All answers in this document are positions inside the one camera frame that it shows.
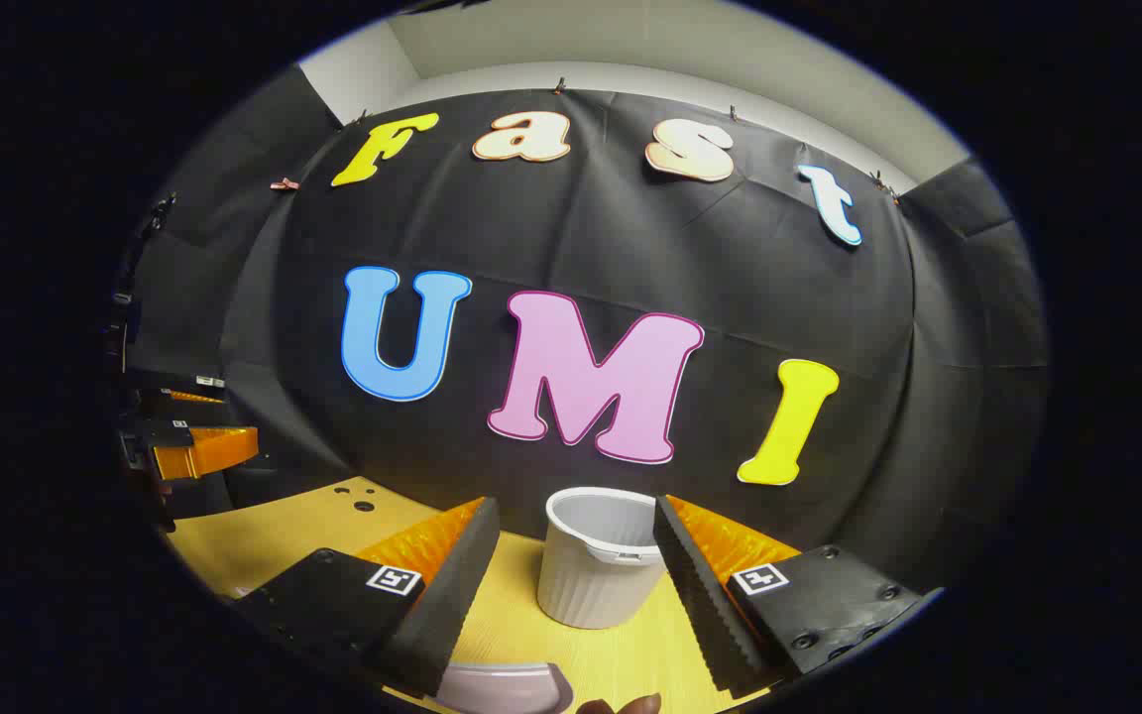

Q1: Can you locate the black backdrop cloth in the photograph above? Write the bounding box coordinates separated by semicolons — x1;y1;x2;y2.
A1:
120;64;1053;596

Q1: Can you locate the white ribbed garbage bin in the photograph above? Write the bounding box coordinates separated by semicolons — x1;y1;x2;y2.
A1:
536;486;666;631

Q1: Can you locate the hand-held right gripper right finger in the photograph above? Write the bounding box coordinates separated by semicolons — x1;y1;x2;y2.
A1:
652;494;929;695

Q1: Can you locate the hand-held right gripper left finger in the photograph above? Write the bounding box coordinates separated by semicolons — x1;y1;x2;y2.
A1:
232;496;503;698

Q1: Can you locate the dark cable with clip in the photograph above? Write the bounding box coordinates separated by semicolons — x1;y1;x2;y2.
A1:
105;193;180;373

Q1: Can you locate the lilac plastic dustpan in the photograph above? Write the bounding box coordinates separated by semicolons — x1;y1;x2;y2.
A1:
437;661;574;714

